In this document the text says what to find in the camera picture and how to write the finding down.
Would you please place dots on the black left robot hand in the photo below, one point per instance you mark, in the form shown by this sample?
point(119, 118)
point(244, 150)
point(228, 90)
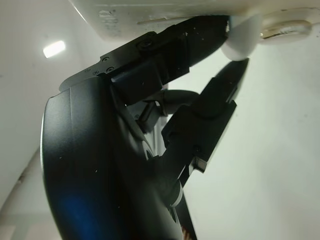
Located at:
point(100, 162)

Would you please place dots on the cream white two-slot toaster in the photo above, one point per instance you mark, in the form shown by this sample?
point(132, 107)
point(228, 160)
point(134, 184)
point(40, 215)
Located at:
point(162, 8)

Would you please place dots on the ceiling light panel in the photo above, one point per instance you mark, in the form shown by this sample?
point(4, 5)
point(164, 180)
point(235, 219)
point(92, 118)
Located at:
point(54, 49)

